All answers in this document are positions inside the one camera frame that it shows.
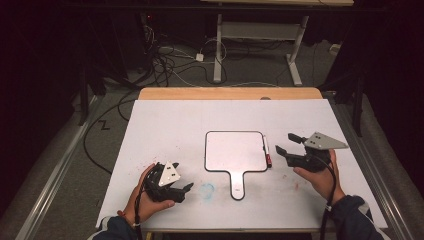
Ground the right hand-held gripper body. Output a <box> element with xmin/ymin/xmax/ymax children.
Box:
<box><xmin>285</xmin><ymin>131</ymin><xmax>350</xmax><ymax>174</ymax></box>

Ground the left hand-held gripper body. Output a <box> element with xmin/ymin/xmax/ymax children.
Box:
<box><xmin>142</xmin><ymin>160</ymin><xmax>186</xmax><ymax>204</ymax></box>

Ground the white marker with red cap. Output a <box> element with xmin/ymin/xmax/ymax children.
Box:
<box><xmin>263</xmin><ymin>134</ymin><xmax>273</xmax><ymax>169</ymax></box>

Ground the white paddle whiteboard black rim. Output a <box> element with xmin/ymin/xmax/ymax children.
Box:
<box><xmin>203</xmin><ymin>130</ymin><xmax>270</xmax><ymax>201</ymax></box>

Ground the person's left hand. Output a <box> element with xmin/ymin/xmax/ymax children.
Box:
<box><xmin>123</xmin><ymin>163</ymin><xmax>176</xmax><ymax>225</ymax></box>

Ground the person's right hand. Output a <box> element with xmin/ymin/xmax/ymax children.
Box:
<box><xmin>293</xmin><ymin>148</ymin><xmax>346</xmax><ymax>203</ymax></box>

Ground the white table cover sheet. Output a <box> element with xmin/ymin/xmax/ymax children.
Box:
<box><xmin>95</xmin><ymin>98</ymin><xmax>389</xmax><ymax>231</ymax></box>

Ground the black metal stand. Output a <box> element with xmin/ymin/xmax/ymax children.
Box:
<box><xmin>78</xmin><ymin>64</ymin><xmax>91</xmax><ymax>127</ymax></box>

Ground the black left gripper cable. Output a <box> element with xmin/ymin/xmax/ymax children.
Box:
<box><xmin>133</xmin><ymin>166</ymin><xmax>158</xmax><ymax>240</ymax></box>

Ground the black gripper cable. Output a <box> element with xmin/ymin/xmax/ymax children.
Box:
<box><xmin>316</xmin><ymin>154</ymin><xmax>337</xmax><ymax>240</ymax></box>
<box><xmin>133</xmin><ymin>166</ymin><xmax>158</xmax><ymax>240</ymax></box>

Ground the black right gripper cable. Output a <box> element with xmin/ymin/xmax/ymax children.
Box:
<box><xmin>316</xmin><ymin>154</ymin><xmax>337</xmax><ymax>240</ymax></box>

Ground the aluminium floor rail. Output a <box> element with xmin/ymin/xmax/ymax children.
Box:
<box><xmin>329</xmin><ymin>94</ymin><xmax>416</xmax><ymax>240</ymax></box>
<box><xmin>14</xmin><ymin>95</ymin><xmax>103</xmax><ymax>240</ymax></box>

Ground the long black floor cable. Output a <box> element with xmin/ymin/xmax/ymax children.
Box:
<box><xmin>82</xmin><ymin>89</ymin><xmax>141</xmax><ymax>176</ymax></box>

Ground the tangle of floor cables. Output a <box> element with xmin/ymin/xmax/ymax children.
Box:
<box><xmin>139</xmin><ymin>24</ymin><xmax>228</xmax><ymax>88</ymax></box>

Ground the white metal desk frame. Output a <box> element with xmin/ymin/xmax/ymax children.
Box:
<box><xmin>213</xmin><ymin>13</ymin><xmax>309</xmax><ymax>87</ymax></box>

